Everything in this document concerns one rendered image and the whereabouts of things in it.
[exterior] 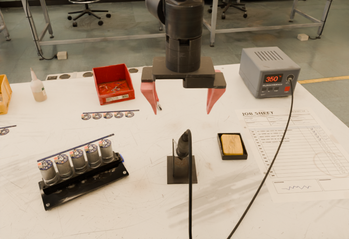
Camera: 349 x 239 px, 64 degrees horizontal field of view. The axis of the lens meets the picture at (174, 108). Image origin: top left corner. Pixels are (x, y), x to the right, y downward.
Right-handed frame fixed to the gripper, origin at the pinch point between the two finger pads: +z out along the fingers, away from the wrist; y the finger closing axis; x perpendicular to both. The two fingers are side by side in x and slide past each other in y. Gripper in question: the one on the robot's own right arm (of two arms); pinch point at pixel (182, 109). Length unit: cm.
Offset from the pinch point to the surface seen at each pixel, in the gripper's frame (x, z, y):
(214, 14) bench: -240, 57, -44
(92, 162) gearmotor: 3.5, 10.4, 17.6
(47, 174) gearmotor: 7.6, 8.9, 24.6
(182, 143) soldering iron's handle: 10.7, -1.3, 0.4
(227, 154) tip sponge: -0.7, 12.6, -10.1
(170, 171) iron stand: 3.3, 13.3, 2.2
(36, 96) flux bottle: -23.5, 12.3, 39.2
